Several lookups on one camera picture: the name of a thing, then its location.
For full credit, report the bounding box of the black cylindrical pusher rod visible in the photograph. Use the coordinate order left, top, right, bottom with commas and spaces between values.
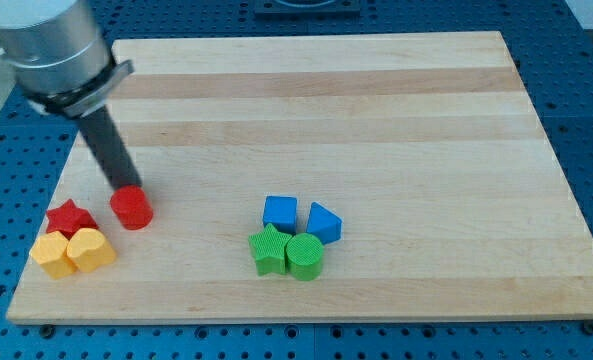
77, 106, 142, 190

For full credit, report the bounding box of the red cylinder block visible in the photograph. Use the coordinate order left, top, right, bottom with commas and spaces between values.
110, 185, 154, 230

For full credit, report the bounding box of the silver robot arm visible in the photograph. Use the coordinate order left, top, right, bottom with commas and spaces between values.
0, 0, 142, 190

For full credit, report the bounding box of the yellow heart block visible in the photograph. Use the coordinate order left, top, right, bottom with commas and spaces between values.
66, 228, 117, 273

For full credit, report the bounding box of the red star block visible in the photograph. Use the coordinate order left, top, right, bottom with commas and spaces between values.
46, 199, 99, 239

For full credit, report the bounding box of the yellow hexagon block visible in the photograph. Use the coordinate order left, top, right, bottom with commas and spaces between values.
29, 231, 77, 280

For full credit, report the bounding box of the blue cube block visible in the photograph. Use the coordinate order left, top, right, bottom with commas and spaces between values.
262, 196, 298, 235

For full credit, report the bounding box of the green star block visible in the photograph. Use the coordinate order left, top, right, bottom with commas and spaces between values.
248, 223, 293, 276

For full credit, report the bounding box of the green cylinder block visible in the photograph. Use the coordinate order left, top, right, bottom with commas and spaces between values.
286, 233, 324, 281

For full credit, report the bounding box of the blue triangle block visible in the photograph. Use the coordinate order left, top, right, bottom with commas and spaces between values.
306, 202, 343, 245

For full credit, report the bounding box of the light wooden board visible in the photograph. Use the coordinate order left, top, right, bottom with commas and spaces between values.
7, 31, 593, 325

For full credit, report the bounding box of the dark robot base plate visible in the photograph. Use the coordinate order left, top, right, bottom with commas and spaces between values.
251, 0, 362, 17

